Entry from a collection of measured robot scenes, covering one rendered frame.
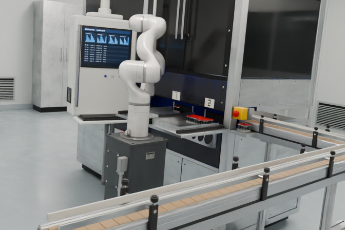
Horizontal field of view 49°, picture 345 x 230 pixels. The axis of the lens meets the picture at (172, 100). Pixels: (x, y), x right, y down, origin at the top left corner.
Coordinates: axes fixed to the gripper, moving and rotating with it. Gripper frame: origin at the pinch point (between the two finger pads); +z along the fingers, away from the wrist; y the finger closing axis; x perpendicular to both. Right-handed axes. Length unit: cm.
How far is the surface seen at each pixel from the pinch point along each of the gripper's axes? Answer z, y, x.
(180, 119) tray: 6.9, -7.3, 30.0
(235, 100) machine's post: -11, -23, 62
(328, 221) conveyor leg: 33, -4, 140
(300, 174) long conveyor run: 3, 34, 144
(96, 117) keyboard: 13.1, 27.2, -22.4
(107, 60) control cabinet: -27.3, 10.8, -39.0
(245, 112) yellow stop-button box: -5, -23, 71
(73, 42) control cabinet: -39, 36, -47
